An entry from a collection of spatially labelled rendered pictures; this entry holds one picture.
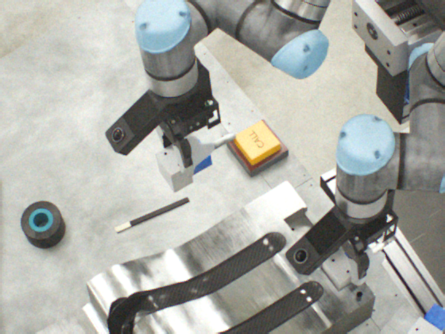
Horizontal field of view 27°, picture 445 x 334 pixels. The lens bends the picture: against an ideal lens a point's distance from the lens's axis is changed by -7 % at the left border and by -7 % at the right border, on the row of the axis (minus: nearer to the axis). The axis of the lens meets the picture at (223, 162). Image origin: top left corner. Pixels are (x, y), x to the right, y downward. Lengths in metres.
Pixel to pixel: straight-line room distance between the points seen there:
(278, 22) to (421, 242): 1.16
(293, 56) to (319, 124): 1.48
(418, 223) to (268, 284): 0.89
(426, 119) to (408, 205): 1.13
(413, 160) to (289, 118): 1.55
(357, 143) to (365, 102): 1.59
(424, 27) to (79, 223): 0.71
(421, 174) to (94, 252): 0.67
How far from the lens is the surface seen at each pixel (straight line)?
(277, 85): 2.82
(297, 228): 1.59
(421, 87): 1.30
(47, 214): 1.69
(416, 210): 2.37
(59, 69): 1.92
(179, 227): 1.68
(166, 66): 1.33
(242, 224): 1.57
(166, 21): 1.28
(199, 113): 1.44
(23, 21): 3.14
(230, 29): 1.32
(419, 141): 1.24
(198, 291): 1.52
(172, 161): 1.56
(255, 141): 1.71
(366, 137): 1.21
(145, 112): 1.43
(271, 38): 1.28
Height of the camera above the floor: 2.26
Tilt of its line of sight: 58 degrees down
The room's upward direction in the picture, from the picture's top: 8 degrees counter-clockwise
